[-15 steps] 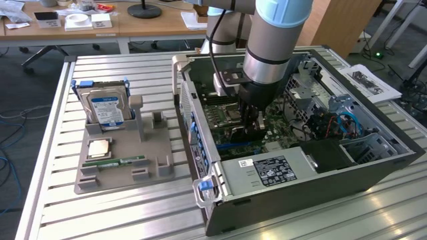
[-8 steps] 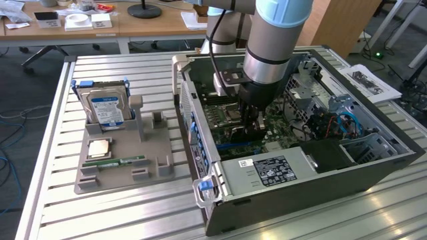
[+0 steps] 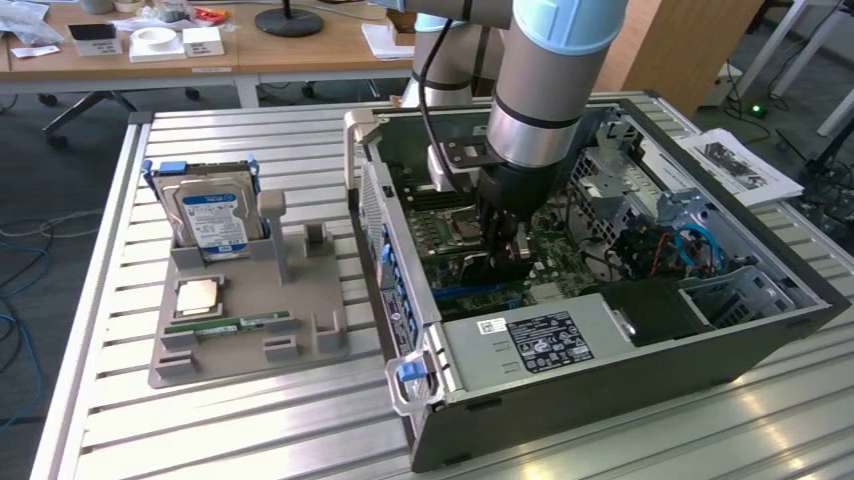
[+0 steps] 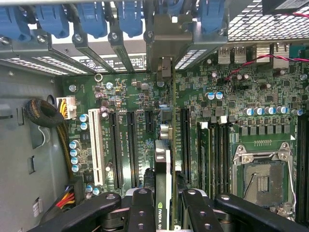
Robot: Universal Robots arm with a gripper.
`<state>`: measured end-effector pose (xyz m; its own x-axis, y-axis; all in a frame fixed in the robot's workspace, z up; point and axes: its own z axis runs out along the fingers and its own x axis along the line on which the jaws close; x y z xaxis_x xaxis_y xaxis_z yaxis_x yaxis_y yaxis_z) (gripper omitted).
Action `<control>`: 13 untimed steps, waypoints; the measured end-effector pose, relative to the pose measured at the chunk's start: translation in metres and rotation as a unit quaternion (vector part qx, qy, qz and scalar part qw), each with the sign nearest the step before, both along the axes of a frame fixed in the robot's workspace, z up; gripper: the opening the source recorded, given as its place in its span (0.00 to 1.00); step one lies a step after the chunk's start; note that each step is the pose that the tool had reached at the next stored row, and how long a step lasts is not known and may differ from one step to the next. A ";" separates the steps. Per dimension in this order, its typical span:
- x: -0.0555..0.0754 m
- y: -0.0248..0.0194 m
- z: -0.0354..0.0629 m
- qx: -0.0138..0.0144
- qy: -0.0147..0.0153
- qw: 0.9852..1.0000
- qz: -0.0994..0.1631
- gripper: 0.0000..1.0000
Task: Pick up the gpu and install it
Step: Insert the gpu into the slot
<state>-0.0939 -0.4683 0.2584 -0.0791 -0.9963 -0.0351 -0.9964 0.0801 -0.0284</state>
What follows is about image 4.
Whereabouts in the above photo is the long black expansion slot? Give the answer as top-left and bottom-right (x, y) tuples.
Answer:
(108, 110), (124, 190)
(180, 107), (191, 184)
(126, 111), (140, 189)

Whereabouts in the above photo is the CPU socket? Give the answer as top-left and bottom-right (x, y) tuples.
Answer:
(231, 142), (297, 214)

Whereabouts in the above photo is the white expansion slot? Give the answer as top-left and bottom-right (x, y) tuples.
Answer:
(88, 108), (107, 186)

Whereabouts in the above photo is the short black expansion slot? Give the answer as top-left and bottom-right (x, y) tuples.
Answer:
(144, 110), (155, 133)

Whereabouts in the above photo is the green motherboard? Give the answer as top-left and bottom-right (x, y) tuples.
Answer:
(62, 43), (309, 223)

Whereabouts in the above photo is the white power connector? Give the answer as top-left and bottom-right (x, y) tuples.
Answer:
(56, 96), (77, 121)

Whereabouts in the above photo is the blue card retention clip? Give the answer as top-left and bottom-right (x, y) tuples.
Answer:
(118, 1), (143, 37)
(77, 2), (108, 39)
(158, 0), (186, 15)
(0, 6), (31, 42)
(36, 4), (70, 39)
(197, 0), (226, 35)

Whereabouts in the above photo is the open black PC case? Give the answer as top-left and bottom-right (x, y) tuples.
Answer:
(0, 0), (309, 232)

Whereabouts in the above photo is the red yellow wire bundle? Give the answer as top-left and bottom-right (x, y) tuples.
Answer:
(56, 185), (76, 210)

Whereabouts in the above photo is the black sleeved cable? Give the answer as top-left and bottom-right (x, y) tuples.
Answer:
(23, 98), (73, 179)

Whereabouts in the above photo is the red black twisted wire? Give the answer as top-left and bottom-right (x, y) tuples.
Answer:
(224, 54), (309, 82)

